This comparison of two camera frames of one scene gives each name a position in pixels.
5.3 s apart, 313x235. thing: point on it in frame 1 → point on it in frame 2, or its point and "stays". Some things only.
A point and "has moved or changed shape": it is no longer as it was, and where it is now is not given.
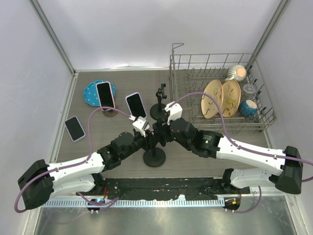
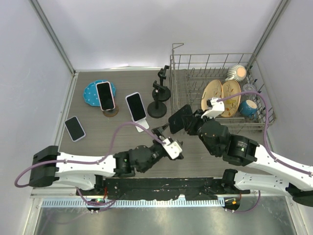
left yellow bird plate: x=209 y=108 stays
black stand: x=154 y=156 has moved or changed shape
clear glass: x=250 y=91 stays
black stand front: x=157 y=111 has moved or changed shape
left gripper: x=149 y=141 → x=158 y=131
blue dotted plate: x=90 y=94 stays
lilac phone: x=74 y=128 stays
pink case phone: x=105 y=95 stays
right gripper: x=165 y=130 → x=190 y=125
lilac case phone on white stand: x=135 y=105 stays
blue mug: x=248 y=107 stays
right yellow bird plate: x=232 y=97 stays
